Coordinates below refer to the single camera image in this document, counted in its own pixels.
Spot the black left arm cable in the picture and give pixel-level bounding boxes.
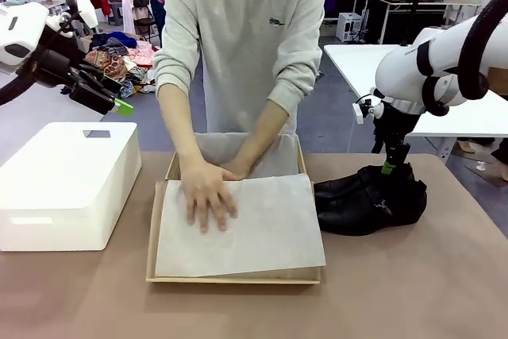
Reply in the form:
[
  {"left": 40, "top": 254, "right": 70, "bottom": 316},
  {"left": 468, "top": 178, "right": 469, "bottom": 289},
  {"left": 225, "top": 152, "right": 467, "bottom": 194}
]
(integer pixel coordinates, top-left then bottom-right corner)
[{"left": 0, "top": 63, "right": 39, "bottom": 106}]

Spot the person's left forearm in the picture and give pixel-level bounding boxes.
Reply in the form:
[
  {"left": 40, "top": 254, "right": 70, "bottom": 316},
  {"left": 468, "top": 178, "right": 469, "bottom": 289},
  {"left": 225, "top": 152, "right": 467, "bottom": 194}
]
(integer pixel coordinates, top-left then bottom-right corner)
[{"left": 233, "top": 98, "right": 290, "bottom": 169}]

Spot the person's left hand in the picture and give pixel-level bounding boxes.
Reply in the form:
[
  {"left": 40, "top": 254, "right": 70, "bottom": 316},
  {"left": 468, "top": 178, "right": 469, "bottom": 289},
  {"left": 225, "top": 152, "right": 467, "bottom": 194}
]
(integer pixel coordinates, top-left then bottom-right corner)
[{"left": 224, "top": 156, "right": 255, "bottom": 181}]

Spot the black leather shoe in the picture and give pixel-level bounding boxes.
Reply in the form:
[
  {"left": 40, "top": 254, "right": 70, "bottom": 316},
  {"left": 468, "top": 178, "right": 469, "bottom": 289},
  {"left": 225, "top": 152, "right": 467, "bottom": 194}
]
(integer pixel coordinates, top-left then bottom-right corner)
[
  {"left": 313, "top": 164, "right": 416, "bottom": 201},
  {"left": 315, "top": 179, "right": 429, "bottom": 237}
]

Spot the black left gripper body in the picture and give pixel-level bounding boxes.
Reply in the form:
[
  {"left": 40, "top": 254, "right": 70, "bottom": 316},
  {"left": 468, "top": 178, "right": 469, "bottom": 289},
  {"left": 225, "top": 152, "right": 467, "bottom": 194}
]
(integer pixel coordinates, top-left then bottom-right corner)
[{"left": 33, "top": 48, "right": 87, "bottom": 92}]

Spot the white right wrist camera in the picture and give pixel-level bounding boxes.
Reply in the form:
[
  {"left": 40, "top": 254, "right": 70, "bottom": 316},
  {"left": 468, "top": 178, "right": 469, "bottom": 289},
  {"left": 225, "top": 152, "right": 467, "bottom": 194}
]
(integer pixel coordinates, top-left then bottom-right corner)
[{"left": 352, "top": 94, "right": 376, "bottom": 125}]

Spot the white plastic storage box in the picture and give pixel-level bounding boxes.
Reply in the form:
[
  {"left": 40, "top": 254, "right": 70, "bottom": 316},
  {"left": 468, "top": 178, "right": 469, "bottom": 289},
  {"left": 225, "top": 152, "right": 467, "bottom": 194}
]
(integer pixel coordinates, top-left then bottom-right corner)
[{"left": 0, "top": 121, "right": 143, "bottom": 252}]

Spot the white background table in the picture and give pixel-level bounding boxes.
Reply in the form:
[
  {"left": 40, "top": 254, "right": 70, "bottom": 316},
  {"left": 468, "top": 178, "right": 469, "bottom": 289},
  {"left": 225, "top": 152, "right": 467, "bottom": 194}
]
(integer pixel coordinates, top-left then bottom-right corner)
[{"left": 323, "top": 43, "right": 508, "bottom": 137}]

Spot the person's right hand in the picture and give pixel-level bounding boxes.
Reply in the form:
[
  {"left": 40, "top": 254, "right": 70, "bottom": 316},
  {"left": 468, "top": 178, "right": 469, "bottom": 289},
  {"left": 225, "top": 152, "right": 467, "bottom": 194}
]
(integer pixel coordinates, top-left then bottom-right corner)
[{"left": 180, "top": 154, "right": 240, "bottom": 233}]

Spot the person in grey sweatshirt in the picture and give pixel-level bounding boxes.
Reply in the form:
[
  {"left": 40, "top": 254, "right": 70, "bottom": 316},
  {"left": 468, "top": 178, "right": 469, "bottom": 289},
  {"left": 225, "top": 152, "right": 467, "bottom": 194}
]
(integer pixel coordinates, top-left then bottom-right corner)
[{"left": 152, "top": 0, "right": 327, "bottom": 136}]

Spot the person's right forearm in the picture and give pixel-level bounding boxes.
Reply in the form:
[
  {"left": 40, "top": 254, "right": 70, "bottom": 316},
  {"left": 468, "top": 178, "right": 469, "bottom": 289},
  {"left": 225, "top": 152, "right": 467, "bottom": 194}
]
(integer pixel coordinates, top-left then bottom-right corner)
[{"left": 157, "top": 84, "right": 208, "bottom": 166}]

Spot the grey wrapping paper sheet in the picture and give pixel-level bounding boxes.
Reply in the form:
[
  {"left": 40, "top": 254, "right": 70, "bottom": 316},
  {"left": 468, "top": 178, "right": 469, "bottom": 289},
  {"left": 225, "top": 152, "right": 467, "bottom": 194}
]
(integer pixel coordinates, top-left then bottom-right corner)
[{"left": 154, "top": 132, "right": 327, "bottom": 279}]

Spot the colourful pile of clothes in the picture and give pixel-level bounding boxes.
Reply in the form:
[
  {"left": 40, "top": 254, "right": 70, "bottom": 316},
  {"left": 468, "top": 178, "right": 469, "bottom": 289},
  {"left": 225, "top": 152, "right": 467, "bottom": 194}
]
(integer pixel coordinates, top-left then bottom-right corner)
[{"left": 83, "top": 31, "right": 160, "bottom": 98}]

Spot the brown cardboard shoe box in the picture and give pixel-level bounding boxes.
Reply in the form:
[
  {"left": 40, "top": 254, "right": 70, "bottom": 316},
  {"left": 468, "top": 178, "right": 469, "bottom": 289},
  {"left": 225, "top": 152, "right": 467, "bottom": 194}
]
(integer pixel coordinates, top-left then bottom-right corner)
[{"left": 145, "top": 132, "right": 321, "bottom": 285}]

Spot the black framed background workbench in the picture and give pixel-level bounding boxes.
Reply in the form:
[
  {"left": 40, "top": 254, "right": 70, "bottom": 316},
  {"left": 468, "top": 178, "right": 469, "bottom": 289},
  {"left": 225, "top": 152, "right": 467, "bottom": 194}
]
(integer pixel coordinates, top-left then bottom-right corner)
[{"left": 376, "top": 0, "right": 481, "bottom": 44}]

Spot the folding chair with pink coat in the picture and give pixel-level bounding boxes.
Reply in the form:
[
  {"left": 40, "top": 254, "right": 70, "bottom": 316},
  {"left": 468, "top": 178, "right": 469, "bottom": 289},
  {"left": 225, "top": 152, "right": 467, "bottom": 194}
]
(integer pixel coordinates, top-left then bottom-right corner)
[{"left": 121, "top": 0, "right": 158, "bottom": 42}]

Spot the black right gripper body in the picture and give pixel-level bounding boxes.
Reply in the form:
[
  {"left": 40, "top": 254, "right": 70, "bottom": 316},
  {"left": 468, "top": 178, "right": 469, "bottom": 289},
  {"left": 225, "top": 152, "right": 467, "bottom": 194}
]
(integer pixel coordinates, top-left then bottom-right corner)
[{"left": 371, "top": 101, "right": 421, "bottom": 156}]

